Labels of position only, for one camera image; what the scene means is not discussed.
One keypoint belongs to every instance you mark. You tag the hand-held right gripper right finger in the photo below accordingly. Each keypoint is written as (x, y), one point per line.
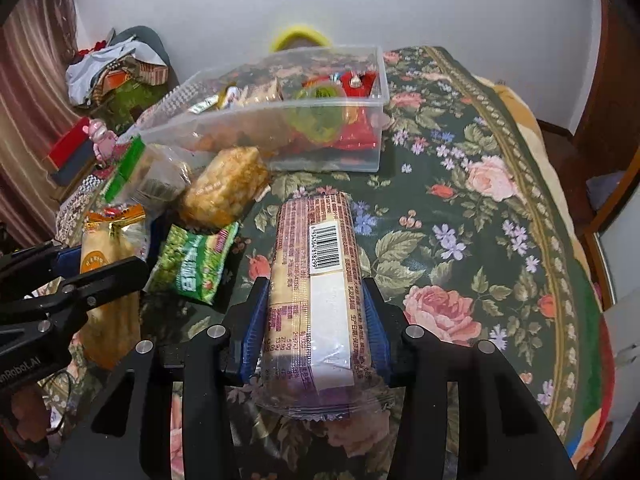
(374, 330)

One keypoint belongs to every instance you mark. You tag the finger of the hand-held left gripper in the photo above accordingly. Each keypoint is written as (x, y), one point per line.
(100, 285)
(67, 262)

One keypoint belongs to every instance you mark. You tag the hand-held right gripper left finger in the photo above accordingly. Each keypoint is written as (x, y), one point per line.
(252, 310)

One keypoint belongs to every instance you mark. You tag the yellow round cracker packet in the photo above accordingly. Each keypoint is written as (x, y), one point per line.
(107, 240)

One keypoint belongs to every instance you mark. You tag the pink striped cracker roll pack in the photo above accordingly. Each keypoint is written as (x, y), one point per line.
(310, 285)

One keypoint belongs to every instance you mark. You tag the clear plastic storage box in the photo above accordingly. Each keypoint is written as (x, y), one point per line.
(320, 159)

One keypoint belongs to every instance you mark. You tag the red snack packet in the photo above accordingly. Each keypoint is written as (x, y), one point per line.
(357, 132)

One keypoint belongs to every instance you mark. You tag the green frog toy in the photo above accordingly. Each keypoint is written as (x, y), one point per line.
(320, 110)

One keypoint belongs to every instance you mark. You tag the small yellow snack packet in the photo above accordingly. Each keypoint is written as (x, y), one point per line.
(225, 99)

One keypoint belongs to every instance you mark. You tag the small brown snack packet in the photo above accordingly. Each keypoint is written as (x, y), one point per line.
(260, 91)

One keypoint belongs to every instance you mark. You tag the green pea snack packet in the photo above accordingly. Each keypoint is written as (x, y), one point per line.
(192, 265)

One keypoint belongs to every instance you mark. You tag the dark grey box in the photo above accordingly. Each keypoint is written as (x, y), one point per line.
(72, 171)

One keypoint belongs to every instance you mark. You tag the red box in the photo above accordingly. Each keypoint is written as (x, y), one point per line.
(70, 142)

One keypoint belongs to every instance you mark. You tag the clear biscuit bag green tie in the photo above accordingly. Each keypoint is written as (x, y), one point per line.
(155, 175)

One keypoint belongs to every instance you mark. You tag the pink toy figure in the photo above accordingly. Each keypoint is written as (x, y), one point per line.
(102, 140)

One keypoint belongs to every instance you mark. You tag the brown biscuit pack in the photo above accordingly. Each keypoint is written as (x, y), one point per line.
(225, 185)

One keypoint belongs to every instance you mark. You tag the striped brown curtain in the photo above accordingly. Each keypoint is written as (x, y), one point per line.
(30, 110)

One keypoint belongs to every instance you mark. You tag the green fuzzy cloth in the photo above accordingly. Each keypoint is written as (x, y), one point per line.
(130, 102)

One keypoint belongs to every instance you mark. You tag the pile of clothes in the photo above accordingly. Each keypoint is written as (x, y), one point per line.
(110, 67)

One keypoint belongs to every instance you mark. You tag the grey green chair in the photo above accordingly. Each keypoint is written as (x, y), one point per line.
(150, 40)

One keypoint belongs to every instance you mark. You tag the grey cloth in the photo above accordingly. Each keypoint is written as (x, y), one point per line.
(606, 190)

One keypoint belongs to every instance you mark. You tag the yellow foam tube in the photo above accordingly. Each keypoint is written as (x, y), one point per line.
(300, 32)

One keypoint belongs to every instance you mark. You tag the brown wooden door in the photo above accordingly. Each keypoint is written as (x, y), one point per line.
(615, 85)

